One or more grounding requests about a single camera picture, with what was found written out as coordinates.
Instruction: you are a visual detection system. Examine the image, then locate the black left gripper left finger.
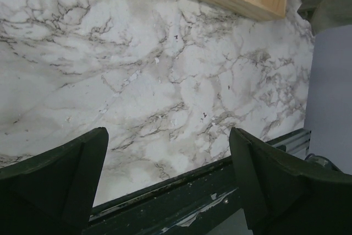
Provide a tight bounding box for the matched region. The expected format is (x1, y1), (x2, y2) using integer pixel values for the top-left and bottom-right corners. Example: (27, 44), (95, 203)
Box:
(1, 127), (109, 234)

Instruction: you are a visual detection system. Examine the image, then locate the aluminium extrusion rail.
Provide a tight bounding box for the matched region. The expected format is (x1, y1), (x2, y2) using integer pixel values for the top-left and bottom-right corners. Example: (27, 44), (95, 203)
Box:
(267, 128), (311, 155)

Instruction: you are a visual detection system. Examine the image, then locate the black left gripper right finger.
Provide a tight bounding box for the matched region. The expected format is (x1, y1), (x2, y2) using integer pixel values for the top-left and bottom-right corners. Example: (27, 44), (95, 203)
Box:
(229, 128), (351, 234)

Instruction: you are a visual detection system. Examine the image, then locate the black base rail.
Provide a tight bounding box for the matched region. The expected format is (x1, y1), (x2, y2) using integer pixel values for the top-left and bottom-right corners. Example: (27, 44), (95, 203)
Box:
(83, 157), (241, 234)

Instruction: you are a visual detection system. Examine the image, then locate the grey underwear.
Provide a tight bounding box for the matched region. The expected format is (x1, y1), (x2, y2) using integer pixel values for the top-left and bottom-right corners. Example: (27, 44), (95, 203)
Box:
(298, 0), (351, 36)

